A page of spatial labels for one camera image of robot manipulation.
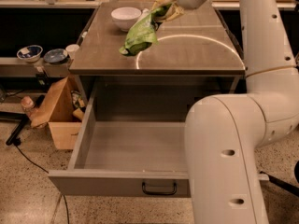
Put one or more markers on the green rice chip bag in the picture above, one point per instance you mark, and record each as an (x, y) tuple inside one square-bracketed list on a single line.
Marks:
[(141, 35)]

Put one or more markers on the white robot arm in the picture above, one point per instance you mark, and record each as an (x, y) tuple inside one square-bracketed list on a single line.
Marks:
[(222, 131)]

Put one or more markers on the grey cabinet with brown top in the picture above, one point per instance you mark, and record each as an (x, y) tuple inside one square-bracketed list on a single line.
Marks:
[(193, 57)]

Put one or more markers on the grey open top drawer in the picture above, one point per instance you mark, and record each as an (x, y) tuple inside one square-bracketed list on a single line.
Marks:
[(114, 157)]

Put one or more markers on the silver drink can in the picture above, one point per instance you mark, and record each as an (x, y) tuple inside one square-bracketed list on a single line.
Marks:
[(145, 13)]

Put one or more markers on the small white cup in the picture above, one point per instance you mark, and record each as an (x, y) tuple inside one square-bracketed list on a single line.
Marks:
[(71, 50)]

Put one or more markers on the blue grey bowl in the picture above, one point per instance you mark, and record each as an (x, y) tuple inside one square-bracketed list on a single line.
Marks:
[(55, 56)]

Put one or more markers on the blue white patterned bowl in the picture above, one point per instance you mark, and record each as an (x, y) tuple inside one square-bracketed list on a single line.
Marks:
[(30, 54)]

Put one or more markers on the cardboard box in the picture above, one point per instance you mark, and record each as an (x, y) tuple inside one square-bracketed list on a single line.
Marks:
[(56, 111)]

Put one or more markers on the grey side shelf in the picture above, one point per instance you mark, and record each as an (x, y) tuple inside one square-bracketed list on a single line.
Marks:
[(14, 67)]

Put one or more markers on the plastic bottle on floor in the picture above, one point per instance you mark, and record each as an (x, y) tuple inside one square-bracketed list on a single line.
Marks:
[(29, 107)]

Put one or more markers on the black stand leg left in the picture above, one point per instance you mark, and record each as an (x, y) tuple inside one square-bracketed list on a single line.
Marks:
[(22, 121)]

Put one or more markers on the black stand leg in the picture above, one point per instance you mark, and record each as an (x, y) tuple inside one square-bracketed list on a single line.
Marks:
[(22, 121), (280, 183)]

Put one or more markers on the black stand leg right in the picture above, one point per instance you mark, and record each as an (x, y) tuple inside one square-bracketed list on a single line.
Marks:
[(280, 183)]

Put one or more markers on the black drawer handle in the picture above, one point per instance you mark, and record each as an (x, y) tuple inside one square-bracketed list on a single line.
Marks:
[(159, 190)]

